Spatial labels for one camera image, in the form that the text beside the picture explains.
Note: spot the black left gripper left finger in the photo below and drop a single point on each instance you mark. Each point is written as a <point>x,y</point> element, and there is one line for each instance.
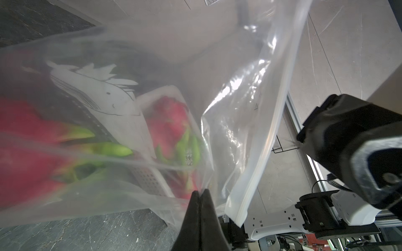
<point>190,232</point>

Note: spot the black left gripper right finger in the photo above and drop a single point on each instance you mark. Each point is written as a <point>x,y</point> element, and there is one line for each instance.
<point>211,234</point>

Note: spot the pink dragon fruit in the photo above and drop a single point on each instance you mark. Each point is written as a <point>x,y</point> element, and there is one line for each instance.
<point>175,142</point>
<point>27,174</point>

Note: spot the zip-top bag with dragon fruit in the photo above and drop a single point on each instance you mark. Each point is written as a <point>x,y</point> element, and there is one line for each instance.
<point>232,62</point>

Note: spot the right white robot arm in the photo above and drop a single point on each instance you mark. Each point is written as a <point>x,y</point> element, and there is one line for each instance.
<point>284,230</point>

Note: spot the white perforated plastic basket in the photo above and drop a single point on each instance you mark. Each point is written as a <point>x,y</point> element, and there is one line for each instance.
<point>112,102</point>

